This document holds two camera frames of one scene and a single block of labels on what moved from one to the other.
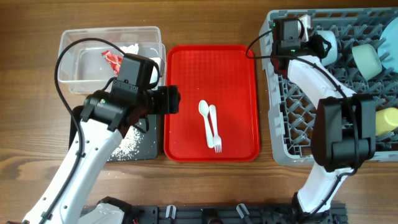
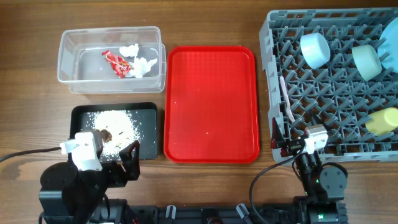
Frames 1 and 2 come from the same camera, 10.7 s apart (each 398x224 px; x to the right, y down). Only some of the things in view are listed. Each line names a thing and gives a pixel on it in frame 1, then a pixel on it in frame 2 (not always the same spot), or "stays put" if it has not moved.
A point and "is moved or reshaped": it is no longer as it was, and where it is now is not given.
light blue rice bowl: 331,57 is moved or reshaped
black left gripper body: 162,101 -> 117,178
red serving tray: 223,76 stays put
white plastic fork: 217,140 -> 286,99
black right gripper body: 315,46 -> 293,147
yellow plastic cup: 386,120 stays put
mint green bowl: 367,60 stays put
